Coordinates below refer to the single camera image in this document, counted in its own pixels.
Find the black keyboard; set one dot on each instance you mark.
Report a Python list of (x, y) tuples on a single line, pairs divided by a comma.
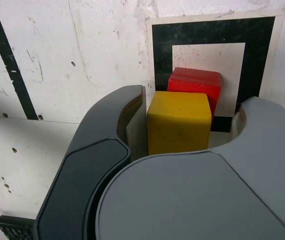
[(15, 230)]

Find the black tape strip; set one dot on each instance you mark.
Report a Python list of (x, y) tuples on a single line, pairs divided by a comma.
[(15, 75)]

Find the red cube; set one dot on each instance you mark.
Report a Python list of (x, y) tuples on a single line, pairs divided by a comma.
[(195, 80)]

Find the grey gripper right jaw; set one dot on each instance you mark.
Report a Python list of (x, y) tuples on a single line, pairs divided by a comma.
[(195, 200)]

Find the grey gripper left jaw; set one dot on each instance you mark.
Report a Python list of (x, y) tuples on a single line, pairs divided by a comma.
[(82, 175)]

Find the black tape square outline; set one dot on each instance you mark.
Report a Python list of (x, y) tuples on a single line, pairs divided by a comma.
[(161, 50)]

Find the yellow cube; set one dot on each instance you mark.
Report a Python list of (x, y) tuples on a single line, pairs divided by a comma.
[(177, 120)]

